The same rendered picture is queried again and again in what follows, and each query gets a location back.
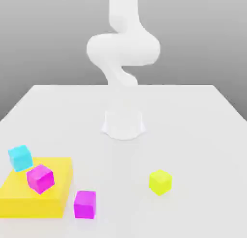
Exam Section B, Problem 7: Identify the large yellow box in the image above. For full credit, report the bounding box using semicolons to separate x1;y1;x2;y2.
0;157;74;219

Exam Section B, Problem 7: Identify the small lime cube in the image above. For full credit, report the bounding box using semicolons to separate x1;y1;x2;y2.
148;169;173;196

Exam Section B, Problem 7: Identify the small magenta cube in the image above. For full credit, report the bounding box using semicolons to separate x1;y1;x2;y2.
73;190;96;220
26;164;55;195

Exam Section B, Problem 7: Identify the small cyan cube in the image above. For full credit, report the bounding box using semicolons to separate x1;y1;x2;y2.
7;145;34;173

